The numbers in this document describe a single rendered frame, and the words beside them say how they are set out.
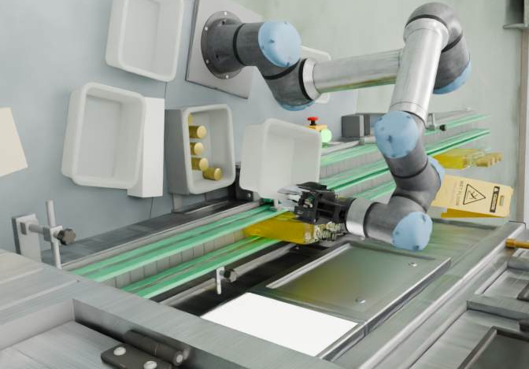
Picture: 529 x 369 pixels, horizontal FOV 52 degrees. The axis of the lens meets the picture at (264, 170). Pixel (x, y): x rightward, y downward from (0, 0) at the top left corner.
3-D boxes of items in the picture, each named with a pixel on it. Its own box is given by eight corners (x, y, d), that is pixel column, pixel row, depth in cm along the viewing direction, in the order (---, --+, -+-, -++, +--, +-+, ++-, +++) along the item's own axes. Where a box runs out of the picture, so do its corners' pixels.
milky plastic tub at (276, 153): (236, 116, 122) (266, 116, 116) (295, 130, 139) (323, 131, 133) (228, 193, 121) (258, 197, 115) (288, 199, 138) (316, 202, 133)
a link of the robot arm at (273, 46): (252, 12, 147) (291, 9, 139) (272, 50, 156) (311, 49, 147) (229, 42, 142) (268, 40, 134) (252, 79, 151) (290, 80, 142)
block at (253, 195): (234, 200, 155) (252, 202, 151) (231, 167, 154) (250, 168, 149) (242, 197, 158) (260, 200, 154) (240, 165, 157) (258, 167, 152)
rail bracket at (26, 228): (4, 275, 109) (64, 300, 95) (-8, 194, 106) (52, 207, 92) (27, 268, 113) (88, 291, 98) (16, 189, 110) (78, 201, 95)
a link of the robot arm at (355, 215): (384, 201, 111) (377, 240, 111) (365, 197, 114) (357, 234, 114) (367, 201, 105) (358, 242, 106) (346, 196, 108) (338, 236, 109)
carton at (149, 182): (127, 194, 135) (142, 197, 131) (129, 97, 133) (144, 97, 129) (146, 193, 139) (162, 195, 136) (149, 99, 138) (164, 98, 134)
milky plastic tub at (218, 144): (168, 193, 144) (190, 196, 139) (160, 108, 140) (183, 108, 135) (214, 181, 157) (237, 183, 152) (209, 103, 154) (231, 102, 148)
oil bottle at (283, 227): (249, 234, 152) (312, 246, 138) (247, 215, 151) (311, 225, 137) (261, 230, 156) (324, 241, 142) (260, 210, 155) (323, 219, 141)
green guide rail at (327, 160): (261, 175, 153) (284, 178, 148) (261, 172, 153) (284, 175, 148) (475, 116, 285) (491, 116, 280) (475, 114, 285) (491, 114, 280)
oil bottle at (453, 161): (419, 167, 237) (486, 171, 219) (419, 154, 236) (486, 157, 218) (425, 164, 241) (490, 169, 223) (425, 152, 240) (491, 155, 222)
